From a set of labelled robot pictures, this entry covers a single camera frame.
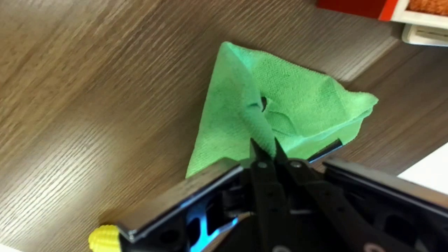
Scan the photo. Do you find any yellow maize cob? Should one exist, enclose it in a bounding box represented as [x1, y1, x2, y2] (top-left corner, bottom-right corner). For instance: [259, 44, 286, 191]
[87, 224, 123, 252]

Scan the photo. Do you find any green towel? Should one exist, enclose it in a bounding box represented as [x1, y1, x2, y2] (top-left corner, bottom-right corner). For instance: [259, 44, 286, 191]
[185, 40, 381, 179]

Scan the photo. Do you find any red wooden drawer box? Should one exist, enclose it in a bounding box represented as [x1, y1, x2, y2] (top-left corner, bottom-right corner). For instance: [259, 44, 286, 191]
[315, 0, 448, 47]

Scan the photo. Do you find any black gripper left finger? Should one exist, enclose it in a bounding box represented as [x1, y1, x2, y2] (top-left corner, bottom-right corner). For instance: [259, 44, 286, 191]
[249, 138, 287, 252]

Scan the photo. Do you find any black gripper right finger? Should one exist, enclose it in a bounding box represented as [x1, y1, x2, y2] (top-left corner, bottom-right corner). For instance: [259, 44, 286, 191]
[273, 138, 417, 252]

